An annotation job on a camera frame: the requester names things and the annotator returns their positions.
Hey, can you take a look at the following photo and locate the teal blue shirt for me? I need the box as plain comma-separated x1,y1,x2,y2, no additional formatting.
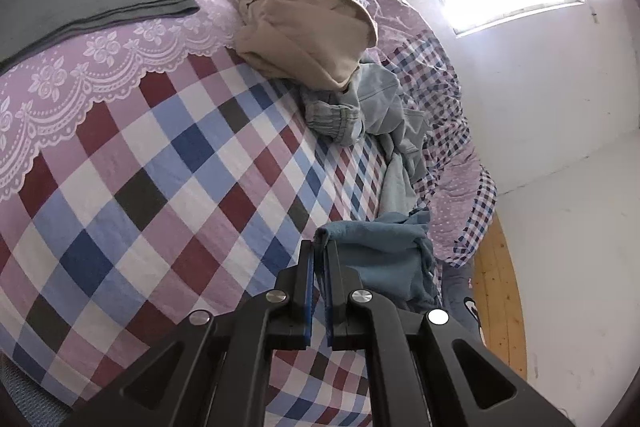
314,209,439,313

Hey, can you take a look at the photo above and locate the blue grey plush pillow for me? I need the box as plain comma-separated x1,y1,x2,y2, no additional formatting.
442,261,485,345

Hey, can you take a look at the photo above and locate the wooden headboard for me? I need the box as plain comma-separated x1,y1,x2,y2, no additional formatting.
473,216,527,379

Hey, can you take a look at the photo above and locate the checkered purple duvet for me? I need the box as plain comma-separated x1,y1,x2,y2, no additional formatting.
357,0,497,268

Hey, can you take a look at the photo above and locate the grey green sweatshirt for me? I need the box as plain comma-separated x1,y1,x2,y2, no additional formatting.
378,107,427,215

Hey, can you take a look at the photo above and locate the plaid checkered bed sheet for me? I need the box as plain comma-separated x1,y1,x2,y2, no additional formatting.
1,0,386,407

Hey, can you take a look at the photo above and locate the light blue elastic-cuff garment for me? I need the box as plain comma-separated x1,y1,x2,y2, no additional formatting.
300,63,407,148

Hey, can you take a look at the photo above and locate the beige khaki garment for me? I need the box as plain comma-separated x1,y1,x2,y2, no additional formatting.
234,0,378,91

